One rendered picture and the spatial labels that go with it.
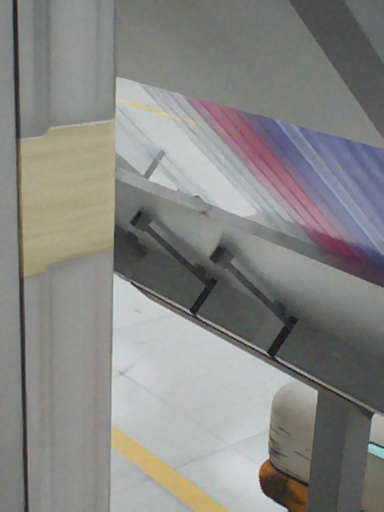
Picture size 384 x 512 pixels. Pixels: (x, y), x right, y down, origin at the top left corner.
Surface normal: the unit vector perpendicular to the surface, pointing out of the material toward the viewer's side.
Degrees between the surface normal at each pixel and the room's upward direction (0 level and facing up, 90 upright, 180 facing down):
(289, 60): 137
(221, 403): 0
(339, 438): 90
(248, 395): 0
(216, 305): 47
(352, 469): 90
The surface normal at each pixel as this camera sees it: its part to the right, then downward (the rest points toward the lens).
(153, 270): -0.54, -0.50
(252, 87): -0.55, 0.82
